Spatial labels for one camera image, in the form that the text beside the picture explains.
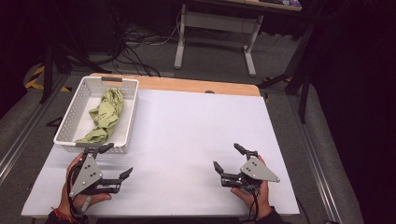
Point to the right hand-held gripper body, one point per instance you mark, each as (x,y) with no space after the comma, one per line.
(258,170)

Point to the crumpled green cloth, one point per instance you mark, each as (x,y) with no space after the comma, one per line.
(107,115)

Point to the person's left hand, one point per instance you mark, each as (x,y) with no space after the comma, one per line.
(67,189)

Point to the white table mat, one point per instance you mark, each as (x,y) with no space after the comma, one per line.
(180,140)

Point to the wooden desk with white legs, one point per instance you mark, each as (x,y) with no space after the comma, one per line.
(218,21)

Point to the yellow black floor tape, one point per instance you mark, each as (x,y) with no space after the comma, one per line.
(34,79)

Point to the black metal stand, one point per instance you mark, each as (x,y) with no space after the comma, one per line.
(49,71)
(300,74)

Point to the dark round table grommet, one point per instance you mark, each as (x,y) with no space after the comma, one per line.
(209,91)

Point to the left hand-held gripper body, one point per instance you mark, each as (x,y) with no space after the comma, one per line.
(86,174)

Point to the aluminium floor rail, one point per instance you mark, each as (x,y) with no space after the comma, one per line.
(317,174)
(28,133)

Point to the person's right hand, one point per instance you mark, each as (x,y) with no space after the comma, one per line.
(261,199)

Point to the white perforated plastic basket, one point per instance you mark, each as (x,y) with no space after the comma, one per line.
(81,124)

